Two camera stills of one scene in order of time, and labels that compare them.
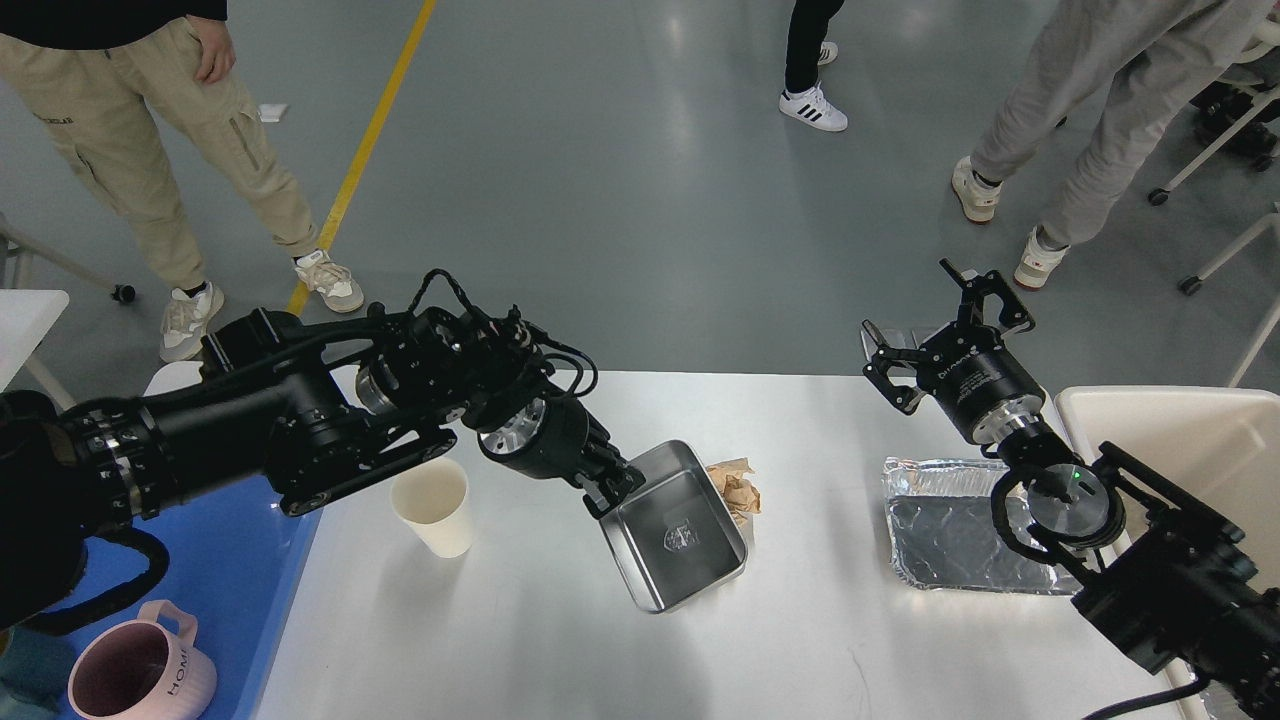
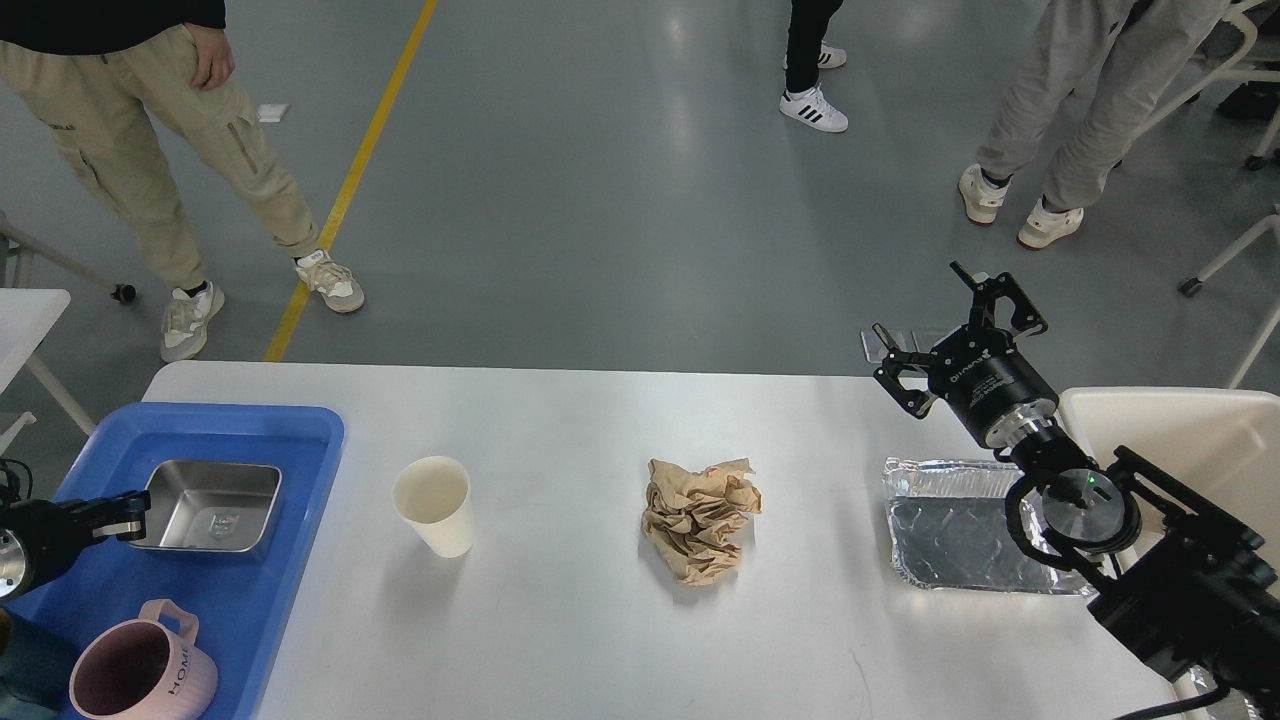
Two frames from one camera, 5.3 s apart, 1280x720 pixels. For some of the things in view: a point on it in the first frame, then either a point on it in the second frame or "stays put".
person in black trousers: [803, 100] stays put
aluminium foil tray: [942, 533] stays put
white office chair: [1243, 115] to [1225, 72]
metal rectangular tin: [678, 535] to [203, 506]
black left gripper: [560, 437] to [39, 540]
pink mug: [147, 668] stays put
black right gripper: [965, 366] stays put
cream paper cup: [433, 495] stays put
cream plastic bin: [1225, 443] stays put
